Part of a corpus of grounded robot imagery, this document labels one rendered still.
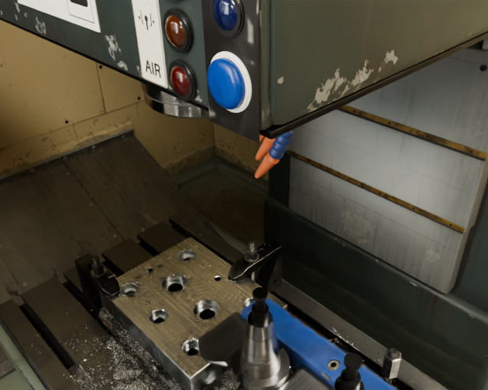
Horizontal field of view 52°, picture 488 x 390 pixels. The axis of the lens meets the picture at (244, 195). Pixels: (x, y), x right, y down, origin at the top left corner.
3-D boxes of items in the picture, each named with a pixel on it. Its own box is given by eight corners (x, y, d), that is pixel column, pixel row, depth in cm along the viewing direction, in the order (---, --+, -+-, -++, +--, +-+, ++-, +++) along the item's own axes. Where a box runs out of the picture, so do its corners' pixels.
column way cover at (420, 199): (448, 301, 105) (515, 59, 77) (281, 209, 134) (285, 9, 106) (459, 289, 108) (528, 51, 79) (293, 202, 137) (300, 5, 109)
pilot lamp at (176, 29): (184, 53, 31) (181, 16, 30) (163, 46, 32) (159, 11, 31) (192, 51, 31) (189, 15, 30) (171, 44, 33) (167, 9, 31)
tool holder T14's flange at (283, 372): (299, 373, 56) (300, 357, 54) (266, 412, 52) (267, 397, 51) (254, 345, 59) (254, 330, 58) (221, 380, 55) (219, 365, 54)
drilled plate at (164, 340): (192, 398, 83) (190, 378, 80) (102, 306, 101) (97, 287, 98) (286, 323, 96) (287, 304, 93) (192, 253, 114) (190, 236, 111)
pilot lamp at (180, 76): (189, 102, 33) (186, 69, 32) (169, 93, 34) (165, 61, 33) (196, 99, 33) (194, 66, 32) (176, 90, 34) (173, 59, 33)
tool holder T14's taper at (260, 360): (289, 358, 54) (290, 315, 51) (264, 387, 52) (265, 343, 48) (256, 339, 57) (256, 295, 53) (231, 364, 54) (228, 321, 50)
